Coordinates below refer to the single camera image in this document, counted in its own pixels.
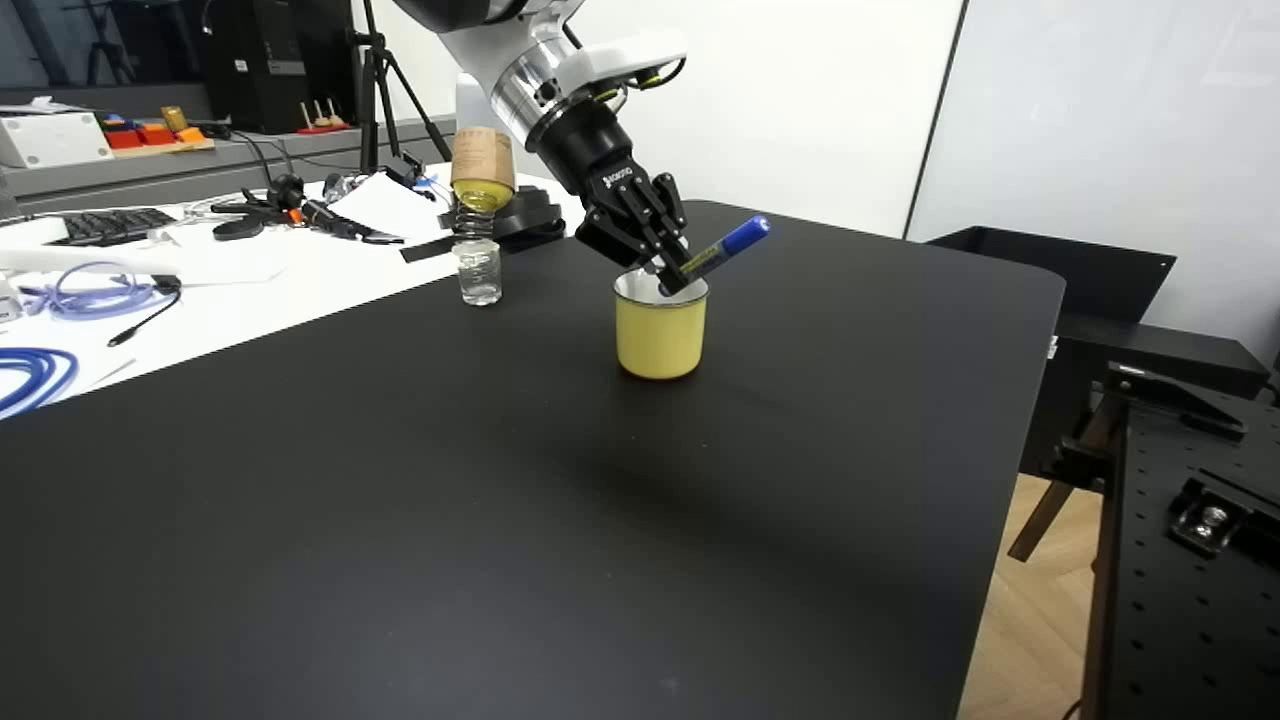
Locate small clear glass jar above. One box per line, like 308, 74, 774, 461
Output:
455, 240, 505, 307

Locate white paper sheet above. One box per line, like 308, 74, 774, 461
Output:
332, 172, 446, 243

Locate blue capped marker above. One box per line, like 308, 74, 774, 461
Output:
659, 218, 773, 296

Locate black round stand base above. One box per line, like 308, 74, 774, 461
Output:
399, 184, 565, 266

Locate black tripod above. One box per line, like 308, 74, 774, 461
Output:
351, 0, 453, 172

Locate yellow mug white interior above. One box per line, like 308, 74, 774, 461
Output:
611, 269, 707, 379

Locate black optical breadboard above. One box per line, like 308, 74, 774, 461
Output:
1080, 367, 1280, 720

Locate tilted cork roll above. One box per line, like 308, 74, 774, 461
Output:
453, 129, 517, 212

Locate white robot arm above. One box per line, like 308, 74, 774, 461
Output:
395, 0, 692, 287

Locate black clamp mount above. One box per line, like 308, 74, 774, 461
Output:
1168, 468, 1280, 565

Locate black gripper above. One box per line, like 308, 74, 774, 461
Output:
528, 102, 689, 269

